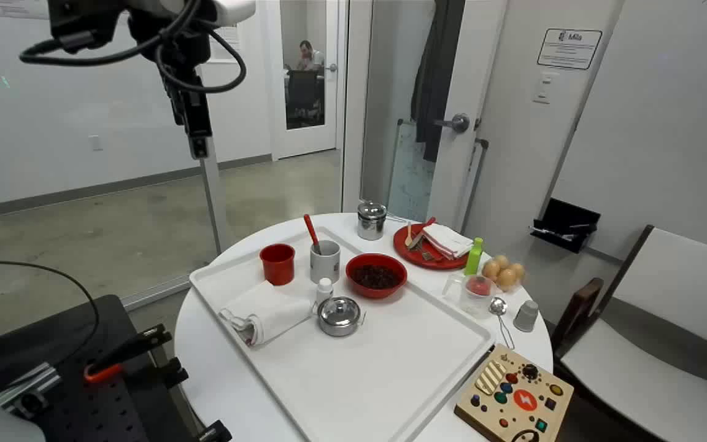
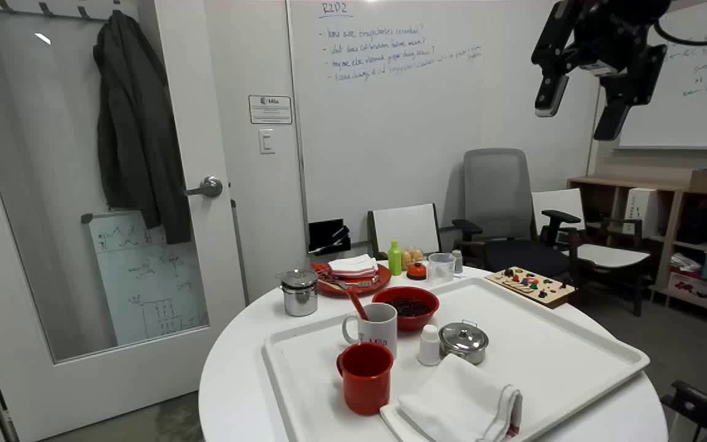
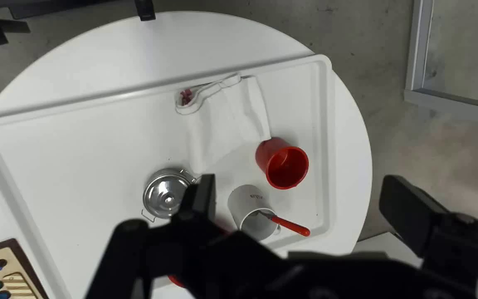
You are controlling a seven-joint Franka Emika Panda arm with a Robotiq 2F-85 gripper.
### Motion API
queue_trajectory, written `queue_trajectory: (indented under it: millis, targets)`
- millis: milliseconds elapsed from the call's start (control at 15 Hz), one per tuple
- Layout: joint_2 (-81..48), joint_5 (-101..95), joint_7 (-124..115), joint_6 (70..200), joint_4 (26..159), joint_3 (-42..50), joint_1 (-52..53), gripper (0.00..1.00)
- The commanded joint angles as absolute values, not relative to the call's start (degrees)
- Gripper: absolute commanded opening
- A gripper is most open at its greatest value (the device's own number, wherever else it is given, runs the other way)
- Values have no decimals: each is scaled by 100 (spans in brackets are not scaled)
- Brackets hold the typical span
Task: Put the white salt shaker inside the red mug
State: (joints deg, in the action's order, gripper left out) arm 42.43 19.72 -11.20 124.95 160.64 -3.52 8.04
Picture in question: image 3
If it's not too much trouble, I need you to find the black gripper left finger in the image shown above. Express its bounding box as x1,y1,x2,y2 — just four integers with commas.
175,172,219,229

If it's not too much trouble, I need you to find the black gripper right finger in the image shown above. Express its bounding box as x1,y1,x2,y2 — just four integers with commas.
379,174,478,279

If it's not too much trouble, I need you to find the red mug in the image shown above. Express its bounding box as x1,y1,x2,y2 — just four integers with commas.
254,136,312,191

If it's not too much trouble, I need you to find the small steel lidded container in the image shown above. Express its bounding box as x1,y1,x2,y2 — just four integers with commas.
140,166,203,224

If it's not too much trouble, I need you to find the white folded towel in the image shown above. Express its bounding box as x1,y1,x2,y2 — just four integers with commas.
173,71,274,174

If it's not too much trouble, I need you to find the red plastic stick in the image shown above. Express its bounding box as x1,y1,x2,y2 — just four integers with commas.
268,212,312,239

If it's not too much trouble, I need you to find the white plastic tray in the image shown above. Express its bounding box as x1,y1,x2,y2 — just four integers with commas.
0,53,336,299

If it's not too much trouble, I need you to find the wooden board with coloured buttons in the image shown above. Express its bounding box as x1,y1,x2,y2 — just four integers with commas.
0,237,50,299

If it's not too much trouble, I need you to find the glass wall metal frame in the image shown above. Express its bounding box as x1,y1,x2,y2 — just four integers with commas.
402,0,478,133

